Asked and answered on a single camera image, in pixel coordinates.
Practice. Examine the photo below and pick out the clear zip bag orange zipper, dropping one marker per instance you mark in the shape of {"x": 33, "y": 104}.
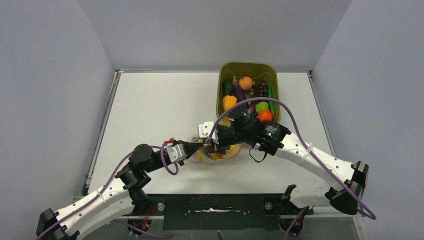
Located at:
{"x": 222, "y": 156}

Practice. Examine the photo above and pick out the dark purple toy grapes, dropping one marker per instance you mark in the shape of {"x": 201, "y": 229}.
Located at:
{"x": 260, "y": 89}

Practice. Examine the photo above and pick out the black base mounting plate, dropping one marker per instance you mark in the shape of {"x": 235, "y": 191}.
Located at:
{"x": 267, "y": 211}

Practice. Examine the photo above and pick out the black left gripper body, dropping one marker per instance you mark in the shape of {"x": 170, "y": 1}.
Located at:
{"x": 181, "y": 161}

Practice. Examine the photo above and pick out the orange toy bell pepper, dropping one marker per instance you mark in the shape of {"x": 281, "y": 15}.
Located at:
{"x": 228, "y": 101}

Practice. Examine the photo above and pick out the yellow toy banana bunch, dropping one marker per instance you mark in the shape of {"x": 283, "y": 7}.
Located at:
{"x": 202, "y": 156}

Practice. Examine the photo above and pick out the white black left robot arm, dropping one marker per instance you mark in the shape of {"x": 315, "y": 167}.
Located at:
{"x": 119, "y": 196}

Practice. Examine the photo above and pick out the olive green plastic bin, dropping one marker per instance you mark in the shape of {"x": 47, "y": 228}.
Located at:
{"x": 257, "y": 71}

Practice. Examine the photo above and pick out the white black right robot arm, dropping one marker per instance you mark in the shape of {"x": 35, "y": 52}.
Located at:
{"x": 345, "y": 182}

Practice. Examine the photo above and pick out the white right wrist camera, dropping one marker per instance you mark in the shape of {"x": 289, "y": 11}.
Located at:
{"x": 207, "y": 131}

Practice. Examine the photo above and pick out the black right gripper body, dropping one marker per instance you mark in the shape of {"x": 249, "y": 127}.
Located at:
{"x": 228, "y": 136}

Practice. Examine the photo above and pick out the lime green toy fruit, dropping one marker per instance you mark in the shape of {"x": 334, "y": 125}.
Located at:
{"x": 262, "y": 106}

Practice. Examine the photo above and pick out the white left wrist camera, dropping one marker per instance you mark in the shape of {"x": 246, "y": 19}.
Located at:
{"x": 175, "y": 150}

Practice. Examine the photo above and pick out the dark green toy avocado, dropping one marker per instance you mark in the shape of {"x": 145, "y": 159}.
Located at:
{"x": 227, "y": 88}

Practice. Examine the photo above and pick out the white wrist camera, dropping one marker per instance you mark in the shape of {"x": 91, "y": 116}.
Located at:
{"x": 175, "y": 150}
{"x": 207, "y": 131}

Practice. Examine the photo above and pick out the orange pink toy peach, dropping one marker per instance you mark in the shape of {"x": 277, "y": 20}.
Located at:
{"x": 246, "y": 83}

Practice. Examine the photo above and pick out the purple toy eggplant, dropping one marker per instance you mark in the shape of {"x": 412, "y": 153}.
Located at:
{"x": 238, "y": 92}

